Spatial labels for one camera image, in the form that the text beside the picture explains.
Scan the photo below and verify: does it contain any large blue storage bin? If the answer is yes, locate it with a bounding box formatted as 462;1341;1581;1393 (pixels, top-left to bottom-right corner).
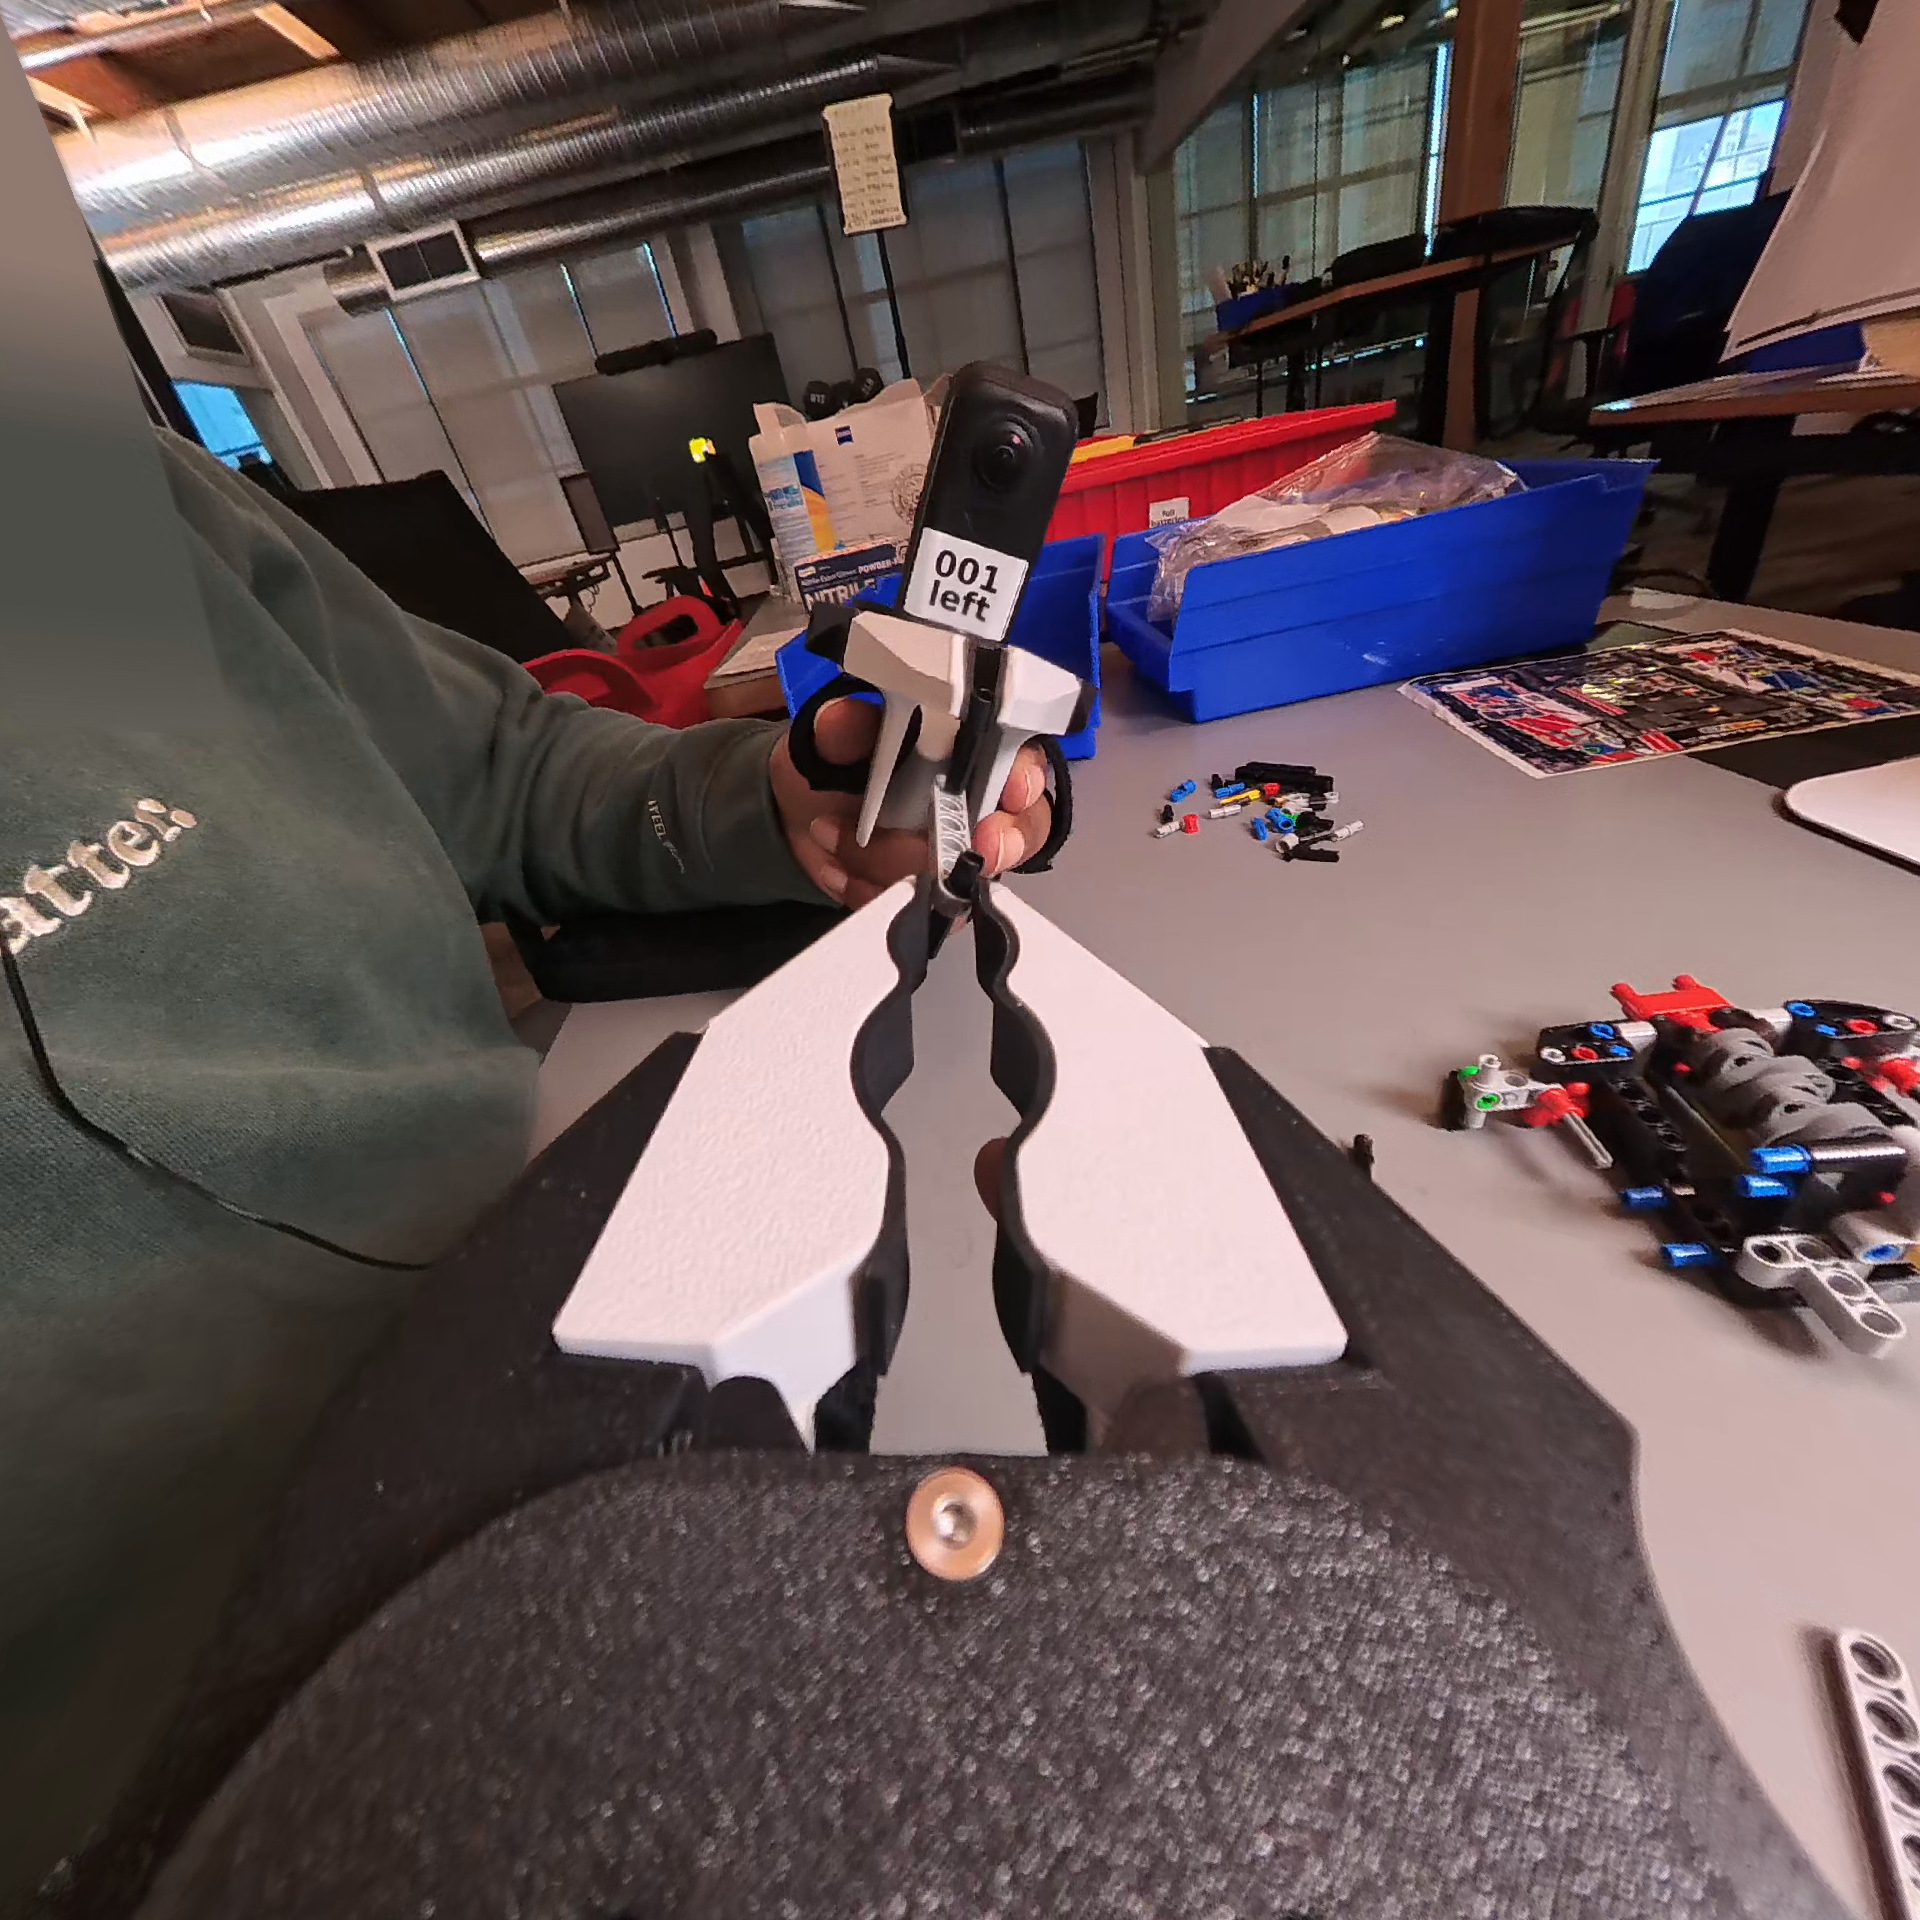
1101;457;1654;726

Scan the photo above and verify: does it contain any black wrist rest cushion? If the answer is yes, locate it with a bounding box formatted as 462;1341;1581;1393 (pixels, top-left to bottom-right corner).
507;897;848;1006

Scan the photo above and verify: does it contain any red plastic can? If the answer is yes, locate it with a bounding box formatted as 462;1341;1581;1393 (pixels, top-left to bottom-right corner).
521;595;747;731

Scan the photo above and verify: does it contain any small blue storage bin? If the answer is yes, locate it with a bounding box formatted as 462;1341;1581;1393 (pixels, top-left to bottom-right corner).
774;534;1107;762

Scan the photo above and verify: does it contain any white cardboard box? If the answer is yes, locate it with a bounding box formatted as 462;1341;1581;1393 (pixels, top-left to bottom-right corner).
747;376;950;589

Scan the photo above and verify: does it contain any clear bag of parts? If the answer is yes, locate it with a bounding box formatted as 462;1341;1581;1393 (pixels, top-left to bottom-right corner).
1144;432;1528;626

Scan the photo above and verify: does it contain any red storage bin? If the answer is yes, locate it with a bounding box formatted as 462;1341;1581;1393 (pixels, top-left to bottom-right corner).
1042;401;1401;544

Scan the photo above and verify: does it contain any blue office chair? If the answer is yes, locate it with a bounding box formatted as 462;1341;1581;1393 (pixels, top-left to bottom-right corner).
1624;193;1795;395

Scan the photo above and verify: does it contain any silver ventilation duct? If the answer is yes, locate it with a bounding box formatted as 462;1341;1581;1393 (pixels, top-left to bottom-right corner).
60;30;1203;294

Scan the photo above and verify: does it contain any person's left forearm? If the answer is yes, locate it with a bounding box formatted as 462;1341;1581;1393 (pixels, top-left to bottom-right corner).
428;598;841;928

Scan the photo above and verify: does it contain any wood edged desk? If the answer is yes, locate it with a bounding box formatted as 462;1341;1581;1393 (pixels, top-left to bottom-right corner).
1587;364;1920;601

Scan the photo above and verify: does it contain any lego instruction booklet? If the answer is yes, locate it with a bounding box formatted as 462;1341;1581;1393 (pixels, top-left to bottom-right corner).
1721;0;1920;362

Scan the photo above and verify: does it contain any black monitor screen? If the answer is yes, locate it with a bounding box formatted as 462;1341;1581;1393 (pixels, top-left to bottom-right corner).
552;333;794;521

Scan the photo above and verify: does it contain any person's left hand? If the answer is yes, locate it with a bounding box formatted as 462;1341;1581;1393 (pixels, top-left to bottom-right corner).
769;701;1058;912

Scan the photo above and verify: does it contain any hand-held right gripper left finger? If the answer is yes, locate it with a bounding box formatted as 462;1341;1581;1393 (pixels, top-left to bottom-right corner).
552;880;944;1452

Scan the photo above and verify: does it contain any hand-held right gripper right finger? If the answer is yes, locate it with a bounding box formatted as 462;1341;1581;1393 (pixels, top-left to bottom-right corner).
969;882;1350;1452

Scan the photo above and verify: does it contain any wooden top standing desk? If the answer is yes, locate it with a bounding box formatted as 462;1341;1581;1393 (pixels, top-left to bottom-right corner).
1197;225;1600;452

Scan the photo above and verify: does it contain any lego chassis assembly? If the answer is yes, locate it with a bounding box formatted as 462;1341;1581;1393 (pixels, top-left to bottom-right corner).
1459;972;1920;1361

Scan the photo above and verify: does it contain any blue and white glove box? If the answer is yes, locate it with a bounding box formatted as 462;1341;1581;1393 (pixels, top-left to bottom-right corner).
790;544;916;620

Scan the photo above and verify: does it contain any colourful sticker sheet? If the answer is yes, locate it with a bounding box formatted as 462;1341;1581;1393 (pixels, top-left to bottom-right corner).
1400;630;1920;779

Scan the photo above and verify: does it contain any black drawstring cord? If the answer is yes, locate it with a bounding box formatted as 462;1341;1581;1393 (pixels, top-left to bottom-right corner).
0;944;437;1273

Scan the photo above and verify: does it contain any black flat panel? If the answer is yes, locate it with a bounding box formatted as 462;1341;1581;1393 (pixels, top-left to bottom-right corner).
269;468;578;662

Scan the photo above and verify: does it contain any pile of mixed lego pins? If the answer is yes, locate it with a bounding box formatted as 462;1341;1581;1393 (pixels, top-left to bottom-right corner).
1153;760;1366;867

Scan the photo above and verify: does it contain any white book stand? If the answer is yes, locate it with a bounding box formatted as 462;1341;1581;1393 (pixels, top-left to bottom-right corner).
1781;754;1920;876

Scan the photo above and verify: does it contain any hanging paper note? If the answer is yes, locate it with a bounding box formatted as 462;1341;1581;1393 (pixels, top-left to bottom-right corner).
820;93;907;241

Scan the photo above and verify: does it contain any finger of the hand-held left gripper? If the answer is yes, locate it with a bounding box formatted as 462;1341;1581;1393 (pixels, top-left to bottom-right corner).
836;612;969;852
961;646;1089;845

